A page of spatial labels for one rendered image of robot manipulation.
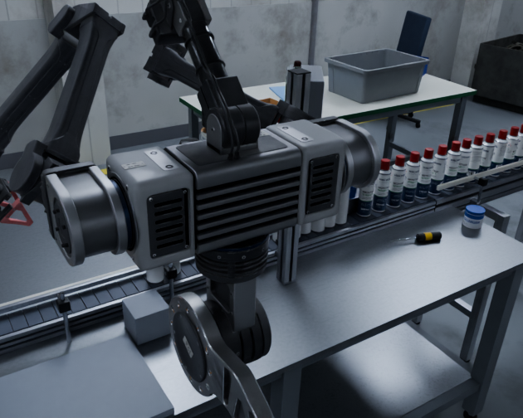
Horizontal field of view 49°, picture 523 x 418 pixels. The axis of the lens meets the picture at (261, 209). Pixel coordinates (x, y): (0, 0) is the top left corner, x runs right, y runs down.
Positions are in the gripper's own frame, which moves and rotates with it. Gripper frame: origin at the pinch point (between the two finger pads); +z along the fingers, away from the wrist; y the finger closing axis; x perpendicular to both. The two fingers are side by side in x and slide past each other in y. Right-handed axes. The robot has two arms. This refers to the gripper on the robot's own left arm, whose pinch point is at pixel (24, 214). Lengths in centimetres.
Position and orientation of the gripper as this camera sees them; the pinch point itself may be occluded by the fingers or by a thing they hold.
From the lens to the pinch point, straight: 155.7
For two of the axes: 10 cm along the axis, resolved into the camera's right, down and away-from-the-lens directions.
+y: -5.4, -4.0, 7.4
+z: 5.1, 5.4, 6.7
